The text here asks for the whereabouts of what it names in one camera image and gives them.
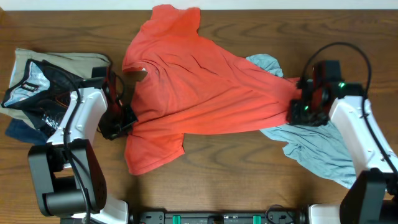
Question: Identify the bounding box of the red t-shirt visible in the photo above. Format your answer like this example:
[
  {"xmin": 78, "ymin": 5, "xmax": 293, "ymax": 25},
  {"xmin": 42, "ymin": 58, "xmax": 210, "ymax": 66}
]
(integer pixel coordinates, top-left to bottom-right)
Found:
[{"xmin": 122, "ymin": 4, "xmax": 300, "ymax": 175}]

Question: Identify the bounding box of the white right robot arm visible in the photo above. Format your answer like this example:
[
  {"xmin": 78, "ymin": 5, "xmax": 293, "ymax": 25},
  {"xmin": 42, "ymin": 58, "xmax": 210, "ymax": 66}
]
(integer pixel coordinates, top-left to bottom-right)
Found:
[{"xmin": 288, "ymin": 81, "xmax": 397, "ymax": 224}]

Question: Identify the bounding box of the folded beige shirt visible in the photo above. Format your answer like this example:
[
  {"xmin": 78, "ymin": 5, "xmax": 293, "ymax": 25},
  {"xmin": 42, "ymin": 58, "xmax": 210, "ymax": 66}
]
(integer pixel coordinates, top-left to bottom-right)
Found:
[{"xmin": 0, "ymin": 48, "xmax": 111, "ymax": 128}]

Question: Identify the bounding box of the folded navy blue shirt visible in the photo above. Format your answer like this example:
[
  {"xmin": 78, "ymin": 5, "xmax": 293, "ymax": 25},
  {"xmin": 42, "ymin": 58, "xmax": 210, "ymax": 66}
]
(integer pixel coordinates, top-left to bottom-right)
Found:
[{"xmin": 5, "ymin": 118, "xmax": 49, "ymax": 145}]

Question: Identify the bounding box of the light blue t-shirt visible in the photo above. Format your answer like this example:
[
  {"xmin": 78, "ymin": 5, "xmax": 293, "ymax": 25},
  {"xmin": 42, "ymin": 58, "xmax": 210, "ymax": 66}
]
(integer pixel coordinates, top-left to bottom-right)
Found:
[{"xmin": 245, "ymin": 54, "xmax": 358, "ymax": 190}]

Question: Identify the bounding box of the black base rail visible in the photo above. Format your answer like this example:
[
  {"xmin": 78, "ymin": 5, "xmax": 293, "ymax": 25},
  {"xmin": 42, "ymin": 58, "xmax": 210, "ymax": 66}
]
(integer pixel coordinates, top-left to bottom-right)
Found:
[{"xmin": 129, "ymin": 205, "xmax": 309, "ymax": 224}]

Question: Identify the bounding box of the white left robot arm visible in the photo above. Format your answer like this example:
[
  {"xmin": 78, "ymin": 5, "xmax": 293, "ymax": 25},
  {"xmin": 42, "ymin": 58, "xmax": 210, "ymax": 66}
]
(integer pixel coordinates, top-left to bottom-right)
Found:
[{"xmin": 28, "ymin": 84, "xmax": 130, "ymax": 223}]

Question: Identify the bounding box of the folded black patterned shirt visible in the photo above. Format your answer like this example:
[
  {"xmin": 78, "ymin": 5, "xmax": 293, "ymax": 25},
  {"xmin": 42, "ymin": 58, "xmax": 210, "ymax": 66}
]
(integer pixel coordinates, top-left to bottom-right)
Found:
[{"xmin": 1, "ymin": 59, "xmax": 94, "ymax": 137}]

